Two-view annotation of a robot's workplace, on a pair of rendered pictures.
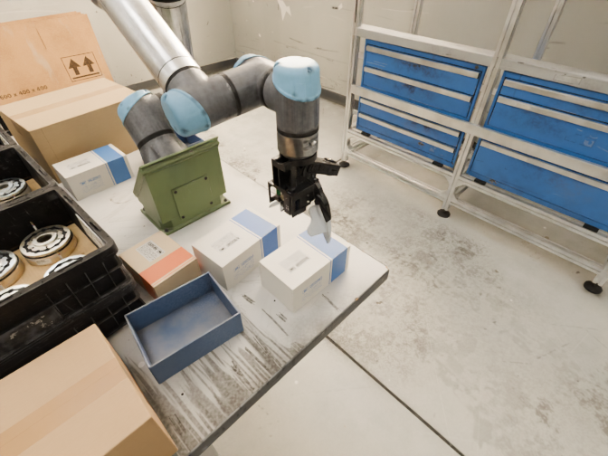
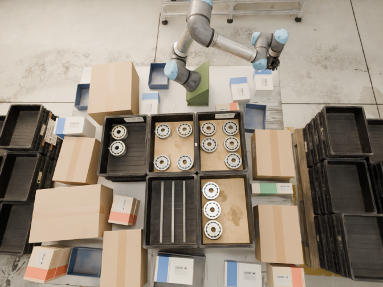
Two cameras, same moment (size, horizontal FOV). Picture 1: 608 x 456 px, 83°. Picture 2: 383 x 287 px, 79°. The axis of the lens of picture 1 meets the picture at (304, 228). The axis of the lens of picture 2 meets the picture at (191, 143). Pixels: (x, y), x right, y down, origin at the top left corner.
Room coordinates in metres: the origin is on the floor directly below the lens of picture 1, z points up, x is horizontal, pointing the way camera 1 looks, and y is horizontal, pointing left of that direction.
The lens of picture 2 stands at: (0.12, 1.01, 2.27)
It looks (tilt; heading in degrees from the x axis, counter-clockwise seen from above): 70 degrees down; 327
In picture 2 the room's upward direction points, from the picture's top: 11 degrees counter-clockwise
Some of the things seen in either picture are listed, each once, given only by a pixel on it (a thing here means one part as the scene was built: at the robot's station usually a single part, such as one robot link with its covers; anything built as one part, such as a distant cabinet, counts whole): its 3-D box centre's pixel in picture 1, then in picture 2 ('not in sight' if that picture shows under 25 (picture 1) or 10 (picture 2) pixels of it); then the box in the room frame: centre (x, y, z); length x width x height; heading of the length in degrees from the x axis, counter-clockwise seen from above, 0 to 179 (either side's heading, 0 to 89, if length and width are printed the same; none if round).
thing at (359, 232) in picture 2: not in sight; (350, 244); (-0.66, 0.34, 0.37); 0.40 x 0.30 x 0.45; 135
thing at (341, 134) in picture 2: not in sight; (332, 139); (-0.09, -0.23, 0.37); 0.40 x 0.30 x 0.45; 135
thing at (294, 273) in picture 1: (305, 265); (262, 81); (0.58, 0.00, 0.74); 0.20 x 0.12 x 0.09; 135
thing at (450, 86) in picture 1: (408, 103); not in sight; (1.97, -0.61, 0.60); 0.72 x 0.03 x 0.56; 45
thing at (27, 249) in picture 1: (45, 240); (208, 128); (0.56, 0.59, 0.86); 0.10 x 0.10 x 0.01
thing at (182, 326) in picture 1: (185, 323); (254, 118); (0.42, 0.26, 0.74); 0.20 x 0.15 x 0.07; 128
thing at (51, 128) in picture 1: (82, 126); (115, 93); (1.26, 0.86, 0.80); 0.40 x 0.30 x 0.20; 141
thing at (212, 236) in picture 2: not in sight; (213, 229); (0.09, 1.00, 0.86); 0.10 x 0.10 x 0.01
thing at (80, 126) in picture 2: not in sight; (72, 127); (1.23, 1.25, 0.83); 0.20 x 0.12 x 0.09; 48
